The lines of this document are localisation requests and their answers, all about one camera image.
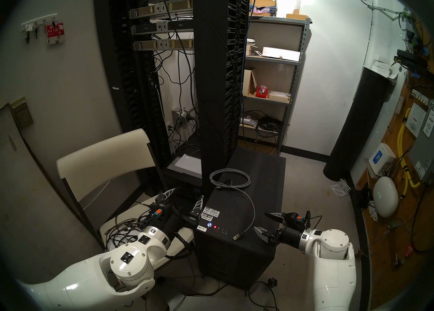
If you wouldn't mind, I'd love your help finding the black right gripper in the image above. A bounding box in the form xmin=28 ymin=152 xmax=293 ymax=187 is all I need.
xmin=254 ymin=212 xmax=307 ymax=252

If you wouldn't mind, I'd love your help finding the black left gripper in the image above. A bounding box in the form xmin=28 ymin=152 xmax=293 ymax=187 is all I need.
xmin=157 ymin=188 xmax=205 ymax=243

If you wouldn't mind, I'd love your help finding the grey braided USB cable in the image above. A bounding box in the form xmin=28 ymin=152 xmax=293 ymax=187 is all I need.
xmin=209 ymin=169 xmax=255 ymax=240

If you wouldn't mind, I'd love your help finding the black workstation tower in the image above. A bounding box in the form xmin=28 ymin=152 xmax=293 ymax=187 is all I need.
xmin=194 ymin=147 xmax=287 ymax=290

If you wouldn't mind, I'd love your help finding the black UPS unit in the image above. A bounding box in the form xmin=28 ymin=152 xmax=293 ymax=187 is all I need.
xmin=159 ymin=169 xmax=204 ymax=212

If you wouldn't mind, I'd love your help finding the grey flat device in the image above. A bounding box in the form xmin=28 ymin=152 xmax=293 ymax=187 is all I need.
xmin=168 ymin=154 xmax=203 ymax=178

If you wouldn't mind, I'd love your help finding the cream padded chair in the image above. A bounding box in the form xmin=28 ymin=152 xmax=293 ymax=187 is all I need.
xmin=56 ymin=129 xmax=195 ymax=268

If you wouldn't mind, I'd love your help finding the white oval router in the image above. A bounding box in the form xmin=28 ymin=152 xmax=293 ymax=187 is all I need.
xmin=372 ymin=176 xmax=399 ymax=218

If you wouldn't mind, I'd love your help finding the plywood backboard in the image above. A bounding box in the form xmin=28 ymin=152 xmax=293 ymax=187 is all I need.
xmin=353 ymin=5 xmax=434 ymax=309

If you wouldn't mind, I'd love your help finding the flat tan box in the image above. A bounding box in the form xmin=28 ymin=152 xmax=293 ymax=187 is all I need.
xmin=268 ymin=91 xmax=291 ymax=103

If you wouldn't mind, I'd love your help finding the black server rack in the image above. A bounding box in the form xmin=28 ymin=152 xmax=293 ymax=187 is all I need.
xmin=93 ymin=0 xmax=251 ymax=200

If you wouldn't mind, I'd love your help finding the white box blue label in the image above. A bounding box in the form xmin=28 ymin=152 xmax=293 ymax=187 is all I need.
xmin=368 ymin=143 xmax=396 ymax=176

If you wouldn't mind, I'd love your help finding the open cardboard box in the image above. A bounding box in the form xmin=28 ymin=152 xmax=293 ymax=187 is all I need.
xmin=243 ymin=69 xmax=258 ymax=97

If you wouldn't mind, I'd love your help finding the white flat box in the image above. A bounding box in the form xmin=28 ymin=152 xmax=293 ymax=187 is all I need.
xmin=262 ymin=47 xmax=301 ymax=62

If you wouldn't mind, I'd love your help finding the grey AT&T utility box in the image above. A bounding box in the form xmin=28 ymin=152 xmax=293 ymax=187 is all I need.
xmin=409 ymin=103 xmax=434 ymax=184

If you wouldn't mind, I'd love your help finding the black Dell rack server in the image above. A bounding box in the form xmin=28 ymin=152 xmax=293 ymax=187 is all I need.
xmin=131 ymin=19 xmax=194 ymax=36

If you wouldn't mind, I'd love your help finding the white label sheet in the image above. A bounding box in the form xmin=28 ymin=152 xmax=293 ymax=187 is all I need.
xmin=406 ymin=103 xmax=427 ymax=138

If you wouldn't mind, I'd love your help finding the grey metal shelf unit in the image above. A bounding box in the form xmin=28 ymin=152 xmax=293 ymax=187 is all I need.
xmin=239 ymin=15 xmax=312 ymax=155

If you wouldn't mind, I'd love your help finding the small white boxes stack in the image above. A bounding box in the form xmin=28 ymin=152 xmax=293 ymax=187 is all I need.
xmin=371 ymin=58 xmax=399 ymax=81

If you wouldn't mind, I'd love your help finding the white key hook rack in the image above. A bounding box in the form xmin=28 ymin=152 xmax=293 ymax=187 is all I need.
xmin=21 ymin=16 xmax=58 ymax=31

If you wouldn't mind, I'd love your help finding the white junction box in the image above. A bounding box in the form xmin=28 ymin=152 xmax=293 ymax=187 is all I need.
xmin=399 ymin=9 xmax=417 ymax=43

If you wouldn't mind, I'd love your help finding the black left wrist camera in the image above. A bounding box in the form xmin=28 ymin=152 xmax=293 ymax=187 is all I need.
xmin=149 ymin=197 xmax=168 ymax=220

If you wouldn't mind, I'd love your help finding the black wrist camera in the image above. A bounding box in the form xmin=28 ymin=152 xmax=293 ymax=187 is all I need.
xmin=287 ymin=211 xmax=312 ymax=233
xmin=149 ymin=197 xmax=168 ymax=220

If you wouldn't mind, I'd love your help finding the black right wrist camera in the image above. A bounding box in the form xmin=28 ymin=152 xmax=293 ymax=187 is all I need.
xmin=287 ymin=211 xmax=312 ymax=233

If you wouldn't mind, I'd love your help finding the black power plug cable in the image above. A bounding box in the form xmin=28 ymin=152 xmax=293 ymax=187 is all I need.
xmin=247 ymin=277 xmax=280 ymax=311

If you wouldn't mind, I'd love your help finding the white folded bracket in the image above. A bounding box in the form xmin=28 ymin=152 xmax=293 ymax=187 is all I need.
xmin=331 ymin=178 xmax=351 ymax=198

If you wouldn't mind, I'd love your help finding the wall power outlet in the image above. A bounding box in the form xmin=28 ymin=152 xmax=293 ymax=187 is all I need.
xmin=171 ymin=108 xmax=190 ymax=127

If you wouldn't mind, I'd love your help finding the black cable coil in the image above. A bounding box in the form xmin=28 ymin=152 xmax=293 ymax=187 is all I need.
xmin=254 ymin=114 xmax=286 ymax=138

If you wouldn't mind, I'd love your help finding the yellow conduit hose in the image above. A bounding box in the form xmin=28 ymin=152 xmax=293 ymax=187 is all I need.
xmin=397 ymin=108 xmax=421 ymax=199

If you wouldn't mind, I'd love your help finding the brass wall plate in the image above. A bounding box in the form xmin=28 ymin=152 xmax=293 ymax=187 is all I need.
xmin=9 ymin=97 xmax=34 ymax=129

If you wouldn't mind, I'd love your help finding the black wall router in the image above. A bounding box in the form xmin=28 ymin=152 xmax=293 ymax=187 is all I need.
xmin=393 ymin=49 xmax=430 ymax=73

